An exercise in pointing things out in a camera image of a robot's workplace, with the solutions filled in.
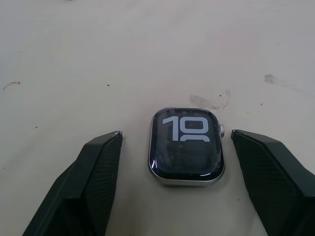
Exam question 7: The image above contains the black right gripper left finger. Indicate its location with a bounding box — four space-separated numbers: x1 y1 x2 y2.
22 130 124 236

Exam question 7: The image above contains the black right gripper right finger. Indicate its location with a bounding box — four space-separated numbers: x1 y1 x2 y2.
230 129 315 236

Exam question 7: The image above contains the silver smartwatch body black screen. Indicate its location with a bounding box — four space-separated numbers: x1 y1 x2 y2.
147 107 227 187

